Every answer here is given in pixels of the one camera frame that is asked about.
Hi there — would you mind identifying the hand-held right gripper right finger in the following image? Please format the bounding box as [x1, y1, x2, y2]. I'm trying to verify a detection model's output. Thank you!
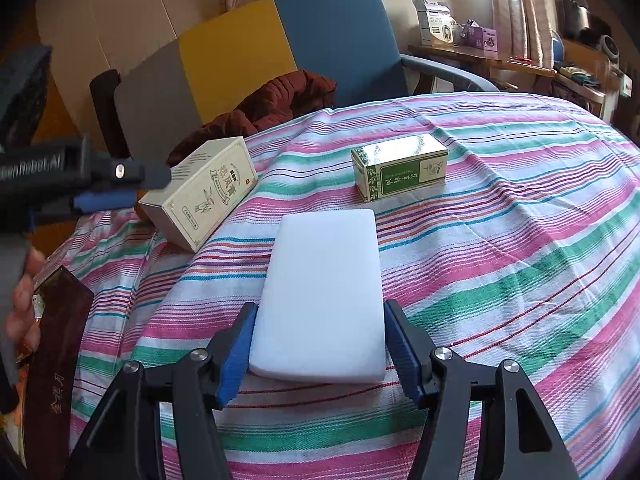
[384, 300, 577, 480]

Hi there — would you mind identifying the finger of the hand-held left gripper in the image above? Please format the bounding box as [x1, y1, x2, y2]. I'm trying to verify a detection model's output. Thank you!
[89, 157, 175, 192]
[71, 189, 141, 215]

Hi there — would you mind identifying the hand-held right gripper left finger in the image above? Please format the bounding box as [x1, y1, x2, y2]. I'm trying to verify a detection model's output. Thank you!
[62, 302, 259, 480]

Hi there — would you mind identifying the beige printed carton box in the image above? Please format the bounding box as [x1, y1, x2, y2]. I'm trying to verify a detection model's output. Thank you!
[137, 136, 259, 254]

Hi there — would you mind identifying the white sponge block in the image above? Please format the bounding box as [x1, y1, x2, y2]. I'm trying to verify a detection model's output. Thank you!
[248, 208, 387, 385]

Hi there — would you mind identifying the brown gold-lined tin container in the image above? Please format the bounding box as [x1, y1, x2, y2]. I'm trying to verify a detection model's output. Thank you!
[20, 265, 96, 466]

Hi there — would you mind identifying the person's left hand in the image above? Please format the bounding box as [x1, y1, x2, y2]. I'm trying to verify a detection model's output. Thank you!
[5, 250, 47, 351]

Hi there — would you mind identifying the wooden cabinet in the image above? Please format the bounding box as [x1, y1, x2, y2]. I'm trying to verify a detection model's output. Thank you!
[27, 10, 76, 153]

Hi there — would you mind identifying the striped tablecloth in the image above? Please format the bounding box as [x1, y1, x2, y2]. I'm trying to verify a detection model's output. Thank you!
[45, 92, 640, 480]

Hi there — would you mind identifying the maroon padded jacket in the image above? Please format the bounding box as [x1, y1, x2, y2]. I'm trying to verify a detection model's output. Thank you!
[167, 70, 338, 166]

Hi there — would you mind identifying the green printed carton box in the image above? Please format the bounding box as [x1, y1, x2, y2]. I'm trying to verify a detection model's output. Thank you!
[350, 135, 449, 202]

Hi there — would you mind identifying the grey yellow blue armchair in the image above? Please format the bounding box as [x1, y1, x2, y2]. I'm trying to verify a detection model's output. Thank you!
[112, 0, 501, 161]

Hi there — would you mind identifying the wooden side desk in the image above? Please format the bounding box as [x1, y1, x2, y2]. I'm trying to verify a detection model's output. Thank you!
[407, 45, 556, 92]

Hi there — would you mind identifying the purple box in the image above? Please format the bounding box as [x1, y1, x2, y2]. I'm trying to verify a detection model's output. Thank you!
[460, 22, 501, 54]

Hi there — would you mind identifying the white carton box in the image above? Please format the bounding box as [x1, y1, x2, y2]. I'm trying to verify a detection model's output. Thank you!
[415, 2, 457, 47]

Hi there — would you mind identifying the pink striped curtain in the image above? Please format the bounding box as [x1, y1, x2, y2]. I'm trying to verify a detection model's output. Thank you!
[487, 0, 557, 67]

